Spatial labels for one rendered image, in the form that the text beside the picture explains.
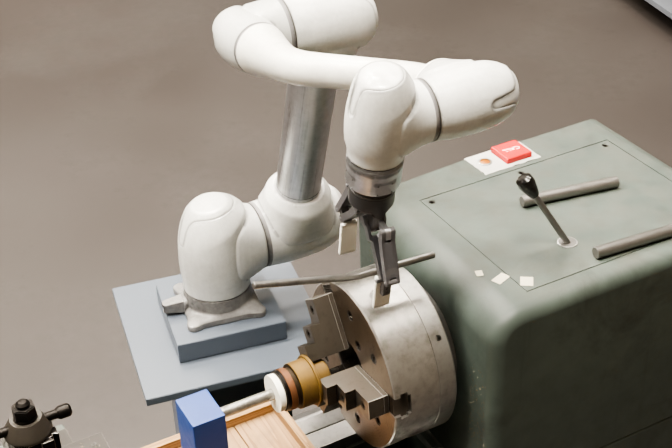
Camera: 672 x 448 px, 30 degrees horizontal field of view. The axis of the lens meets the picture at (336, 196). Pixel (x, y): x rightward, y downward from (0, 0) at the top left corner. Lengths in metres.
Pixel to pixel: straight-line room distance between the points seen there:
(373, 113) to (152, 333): 1.24
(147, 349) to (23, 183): 2.33
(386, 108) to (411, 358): 0.51
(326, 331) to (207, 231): 0.59
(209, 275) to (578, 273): 0.92
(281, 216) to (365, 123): 0.95
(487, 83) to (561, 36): 4.20
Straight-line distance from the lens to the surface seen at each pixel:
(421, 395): 2.17
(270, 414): 2.48
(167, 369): 2.83
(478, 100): 1.92
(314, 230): 2.81
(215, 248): 2.75
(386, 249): 1.98
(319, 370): 2.22
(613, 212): 2.38
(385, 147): 1.87
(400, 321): 2.15
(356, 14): 2.41
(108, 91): 5.77
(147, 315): 3.00
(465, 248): 2.26
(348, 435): 2.45
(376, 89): 1.83
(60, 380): 4.07
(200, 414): 2.15
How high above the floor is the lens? 2.51
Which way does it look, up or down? 31 degrees down
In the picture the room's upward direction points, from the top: 2 degrees counter-clockwise
